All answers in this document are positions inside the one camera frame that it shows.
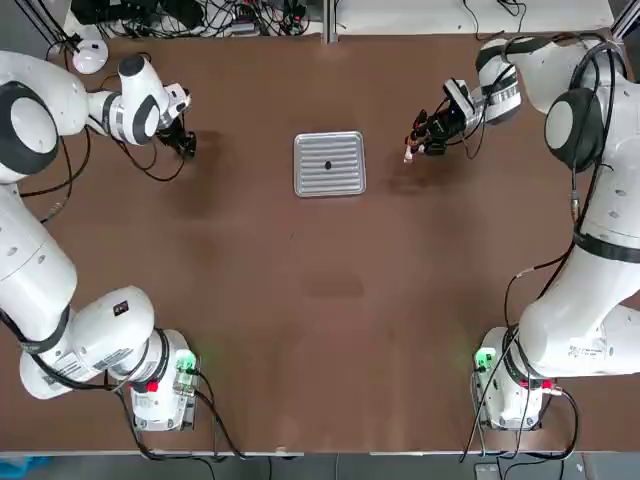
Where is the ribbed silver metal tray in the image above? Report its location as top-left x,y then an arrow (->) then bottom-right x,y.
292,130 -> 370,200

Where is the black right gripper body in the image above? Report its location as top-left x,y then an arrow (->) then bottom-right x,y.
432,108 -> 472,154

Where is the orange oil bottle black cap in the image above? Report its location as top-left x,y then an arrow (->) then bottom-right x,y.
402,128 -> 426,165

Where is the white desk lamp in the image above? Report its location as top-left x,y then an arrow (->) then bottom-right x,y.
44,29 -> 111,76

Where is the aluminium frame post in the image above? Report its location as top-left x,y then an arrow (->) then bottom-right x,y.
322,0 -> 338,45

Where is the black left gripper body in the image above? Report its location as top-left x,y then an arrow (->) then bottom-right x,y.
157,117 -> 184,141

